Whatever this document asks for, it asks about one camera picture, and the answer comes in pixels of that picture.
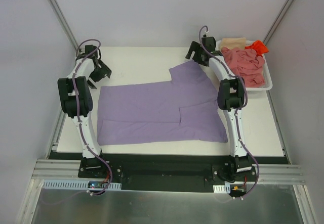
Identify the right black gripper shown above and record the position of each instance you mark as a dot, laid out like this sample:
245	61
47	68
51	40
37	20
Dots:
195	51

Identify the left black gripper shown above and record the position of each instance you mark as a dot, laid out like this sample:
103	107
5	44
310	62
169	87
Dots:
100	72

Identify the purple t shirt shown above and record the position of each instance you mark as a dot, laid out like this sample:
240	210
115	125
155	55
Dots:
182	109

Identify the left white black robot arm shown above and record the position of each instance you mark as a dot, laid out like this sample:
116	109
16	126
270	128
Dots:
76	99

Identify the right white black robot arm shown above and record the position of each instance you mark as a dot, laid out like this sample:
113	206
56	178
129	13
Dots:
231	99

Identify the beige t shirt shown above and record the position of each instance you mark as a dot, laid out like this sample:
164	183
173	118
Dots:
232	43

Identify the pink t shirt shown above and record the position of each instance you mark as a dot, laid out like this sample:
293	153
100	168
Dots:
246	64

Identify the orange t shirt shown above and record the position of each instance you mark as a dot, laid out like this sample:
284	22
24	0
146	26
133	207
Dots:
259	47

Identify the white plastic basket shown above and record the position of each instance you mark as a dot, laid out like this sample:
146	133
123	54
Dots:
266	72

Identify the front aluminium frame rail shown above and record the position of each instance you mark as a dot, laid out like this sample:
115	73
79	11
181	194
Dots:
282	174

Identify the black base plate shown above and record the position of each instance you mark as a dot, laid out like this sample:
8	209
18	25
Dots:
166	173

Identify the left aluminium frame post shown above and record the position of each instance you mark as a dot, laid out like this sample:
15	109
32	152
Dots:
64	23

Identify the aluminium frame post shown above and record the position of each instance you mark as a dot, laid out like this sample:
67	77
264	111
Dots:
64	23
277	21

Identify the right aluminium frame post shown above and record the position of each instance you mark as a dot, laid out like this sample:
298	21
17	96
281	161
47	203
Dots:
277	21

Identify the right white cable duct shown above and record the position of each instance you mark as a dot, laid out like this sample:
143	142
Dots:
228	188

